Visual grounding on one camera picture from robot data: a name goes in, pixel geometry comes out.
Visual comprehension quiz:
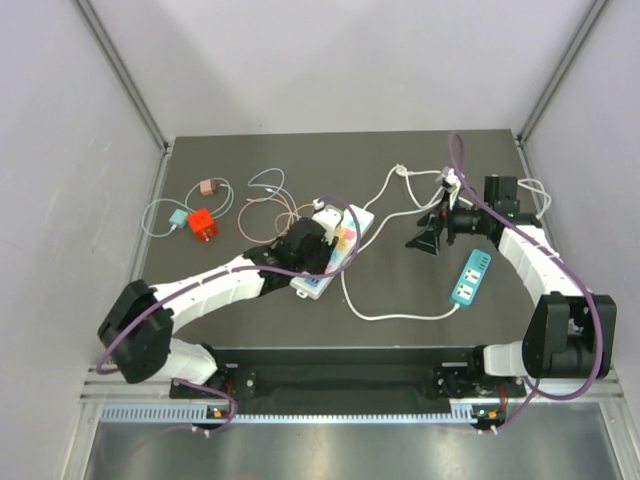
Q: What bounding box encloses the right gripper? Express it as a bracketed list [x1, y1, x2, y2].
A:
[406, 189, 492, 257]

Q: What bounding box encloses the grey slotted cable duct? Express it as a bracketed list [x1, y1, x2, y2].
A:
[100, 403, 502, 426]

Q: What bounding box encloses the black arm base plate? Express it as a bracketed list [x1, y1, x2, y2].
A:
[169, 347, 526, 401]

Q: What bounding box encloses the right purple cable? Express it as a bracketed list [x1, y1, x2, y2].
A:
[447, 131, 607, 434]

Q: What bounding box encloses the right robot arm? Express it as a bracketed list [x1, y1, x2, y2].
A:
[406, 168, 617, 396]

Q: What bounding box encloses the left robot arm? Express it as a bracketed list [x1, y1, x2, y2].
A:
[98, 216, 341, 397]

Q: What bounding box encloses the mint charging cable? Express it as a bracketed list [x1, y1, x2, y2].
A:
[141, 178, 236, 237]

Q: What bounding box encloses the mint charger plug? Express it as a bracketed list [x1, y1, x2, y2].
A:
[169, 209, 189, 229]

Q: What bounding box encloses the yellow charging cable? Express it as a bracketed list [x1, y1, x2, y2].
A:
[284, 202, 314, 226]

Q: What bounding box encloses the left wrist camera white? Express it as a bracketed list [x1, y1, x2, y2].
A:
[311, 198, 343, 243]

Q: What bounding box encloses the red cube plug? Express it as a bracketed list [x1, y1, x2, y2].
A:
[187, 208, 219, 242]

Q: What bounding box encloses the pink charger plug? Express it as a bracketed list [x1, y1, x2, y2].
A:
[198, 178, 221, 196]

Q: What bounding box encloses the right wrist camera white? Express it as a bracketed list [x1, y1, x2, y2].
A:
[436, 167, 462, 205]

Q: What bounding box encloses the blue charging cable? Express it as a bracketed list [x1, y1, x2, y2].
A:
[246, 168, 301, 221]

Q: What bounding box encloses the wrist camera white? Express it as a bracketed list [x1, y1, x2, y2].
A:
[311, 198, 343, 243]
[436, 167, 462, 205]

